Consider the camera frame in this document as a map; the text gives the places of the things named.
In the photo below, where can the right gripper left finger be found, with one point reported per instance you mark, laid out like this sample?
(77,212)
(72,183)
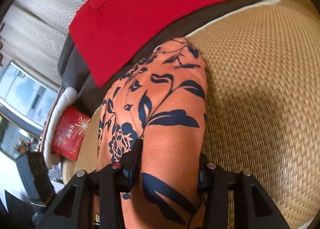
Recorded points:
(92,200)

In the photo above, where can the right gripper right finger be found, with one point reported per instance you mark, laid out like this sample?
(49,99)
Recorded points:
(253,207)

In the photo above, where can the orange floral blouse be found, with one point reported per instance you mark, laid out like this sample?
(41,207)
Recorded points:
(161,100)

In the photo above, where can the red gift box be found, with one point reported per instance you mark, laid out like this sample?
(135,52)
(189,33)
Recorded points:
(70,133)

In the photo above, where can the white rolled towel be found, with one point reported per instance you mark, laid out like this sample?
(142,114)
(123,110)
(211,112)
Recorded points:
(67,98)

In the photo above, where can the red patterned blanket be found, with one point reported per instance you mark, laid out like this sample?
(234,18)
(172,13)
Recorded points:
(46,124)

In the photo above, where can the white refrigerator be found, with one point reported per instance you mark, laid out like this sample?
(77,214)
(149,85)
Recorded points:
(25,101)

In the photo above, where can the dark brown leather sofa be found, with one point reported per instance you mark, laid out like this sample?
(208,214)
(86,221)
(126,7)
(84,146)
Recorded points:
(75,72)

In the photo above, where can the woven bamboo seat mat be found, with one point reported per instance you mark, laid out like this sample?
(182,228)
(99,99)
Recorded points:
(262,102)

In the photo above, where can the beige dotted curtain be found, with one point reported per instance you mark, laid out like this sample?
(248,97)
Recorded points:
(33,33)

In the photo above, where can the red knitted cloth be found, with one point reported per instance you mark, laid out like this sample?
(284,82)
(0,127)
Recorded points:
(108,33)

